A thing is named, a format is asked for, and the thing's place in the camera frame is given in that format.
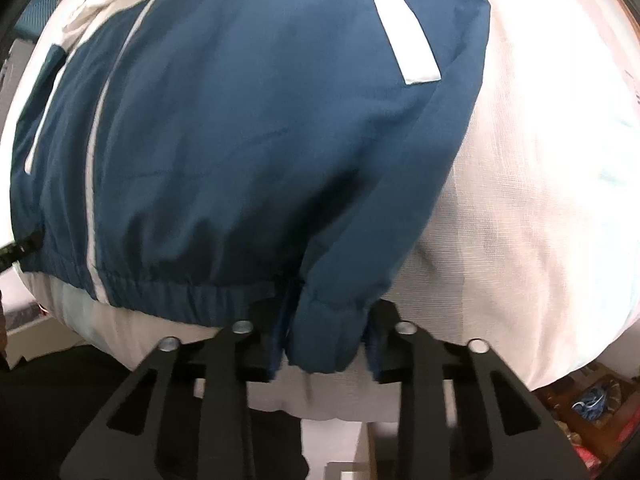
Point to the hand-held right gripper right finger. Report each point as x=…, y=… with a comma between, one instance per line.
x=372, y=350

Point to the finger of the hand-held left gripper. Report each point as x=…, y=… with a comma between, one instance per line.
x=20, y=252

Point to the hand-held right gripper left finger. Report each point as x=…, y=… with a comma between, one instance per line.
x=280, y=332

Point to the blue and white hooded jacket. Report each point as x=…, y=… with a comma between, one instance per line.
x=250, y=135

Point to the striped bed blanket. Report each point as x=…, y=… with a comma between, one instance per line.
x=525, y=210

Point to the blue and white item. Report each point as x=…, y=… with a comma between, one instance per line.
x=590, y=402

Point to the teal suitcase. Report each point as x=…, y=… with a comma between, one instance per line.
x=42, y=12

